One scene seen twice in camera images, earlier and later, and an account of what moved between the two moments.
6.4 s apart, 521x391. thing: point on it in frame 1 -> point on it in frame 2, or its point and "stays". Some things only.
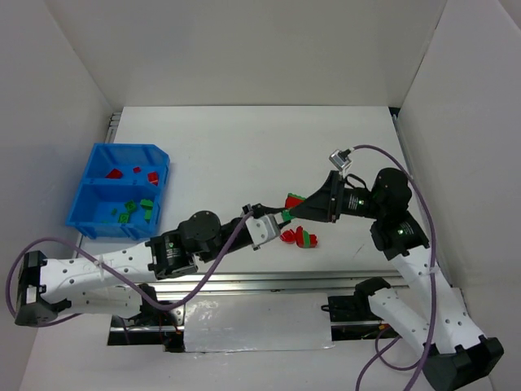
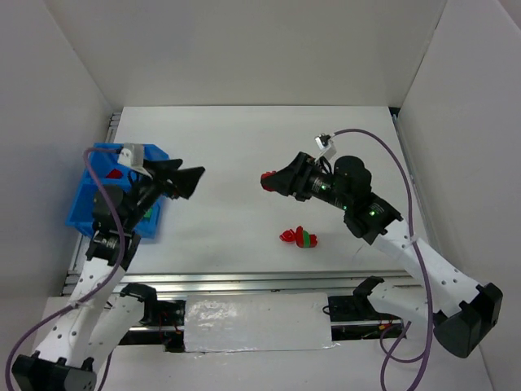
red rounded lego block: [293, 200] -> [265, 174]
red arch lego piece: [288, 236] stays
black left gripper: [252, 213] -> [161, 182]
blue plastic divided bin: [119, 197] stays
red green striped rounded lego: [304, 239] stays
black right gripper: [334, 196] -> [304, 176]
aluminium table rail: [265, 284] stays
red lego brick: [114, 174] stays
